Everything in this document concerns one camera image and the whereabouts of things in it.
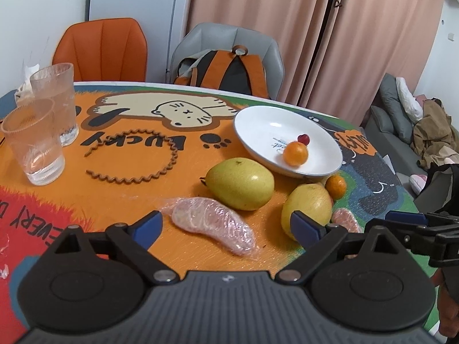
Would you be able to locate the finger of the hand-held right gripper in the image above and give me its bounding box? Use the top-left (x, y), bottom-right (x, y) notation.
top-left (385, 211), bottom-right (459, 228)
top-left (364, 218), bottom-right (459, 269)

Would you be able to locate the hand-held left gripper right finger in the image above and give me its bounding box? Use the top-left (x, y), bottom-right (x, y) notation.
top-left (275, 211), bottom-right (409, 284)

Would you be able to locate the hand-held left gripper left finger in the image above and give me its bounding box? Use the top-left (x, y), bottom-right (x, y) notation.
top-left (43, 211), bottom-right (181, 284)

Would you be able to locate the yellow green pear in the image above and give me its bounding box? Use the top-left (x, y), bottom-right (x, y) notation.
top-left (281, 183), bottom-right (333, 241)
top-left (205, 158), bottom-right (275, 211)

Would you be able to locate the pomelo segment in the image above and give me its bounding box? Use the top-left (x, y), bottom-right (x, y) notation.
top-left (160, 197), bottom-right (259, 259)
top-left (332, 208), bottom-right (363, 235)

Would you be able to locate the small orange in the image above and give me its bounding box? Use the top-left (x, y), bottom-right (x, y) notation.
top-left (283, 141), bottom-right (309, 167)
top-left (324, 174), bottom-right (348, 201)

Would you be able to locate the white round plate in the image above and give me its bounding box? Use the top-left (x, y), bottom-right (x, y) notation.
top-left (233, 105), bottom-right (343, 179)

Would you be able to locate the person's right hand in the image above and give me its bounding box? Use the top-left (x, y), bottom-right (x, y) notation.
top-left (432, 268), bottom-right (459, 343)

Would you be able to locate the pink slipper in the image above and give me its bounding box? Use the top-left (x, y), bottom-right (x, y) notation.
top-left (411, 174), bottom-right (427, 194)

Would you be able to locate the brown clothes pile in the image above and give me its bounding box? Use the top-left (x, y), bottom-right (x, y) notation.
top-left (412, 98), bottom-right (459, 167)

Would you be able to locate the grey sofa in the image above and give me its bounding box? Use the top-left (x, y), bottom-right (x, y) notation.
top-left (364, 73), bottom-right (459, 201)

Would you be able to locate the grey cushion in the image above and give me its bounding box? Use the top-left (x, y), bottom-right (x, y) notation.
top-left (379, 73), bottom-right (413, 144)

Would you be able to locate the clear ribbed glass cup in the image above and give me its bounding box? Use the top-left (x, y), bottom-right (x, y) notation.
top-left (1, 97), bottom-right (66, 186)
top-left (30, 62), bottom-right (79, 147)

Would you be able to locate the orange and black backpack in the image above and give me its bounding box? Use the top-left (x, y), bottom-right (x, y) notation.
top-left (174, 45), bottom-right (269, 99)

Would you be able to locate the orange padded chair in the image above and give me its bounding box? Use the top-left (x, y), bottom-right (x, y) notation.
top-left (52, 18), bottom-right (148, 82)

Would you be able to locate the pink curtain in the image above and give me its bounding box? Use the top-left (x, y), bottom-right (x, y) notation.
top-left (186, 0), bottom-right (449, 130)

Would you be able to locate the grey padded chair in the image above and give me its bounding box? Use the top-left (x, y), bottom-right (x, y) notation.
top-left (168, 22), bottom-right (285, 100)

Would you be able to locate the brown wavy bead ring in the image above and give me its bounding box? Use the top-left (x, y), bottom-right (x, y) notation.
top-left (84, 128), bottom-right (180, 187)

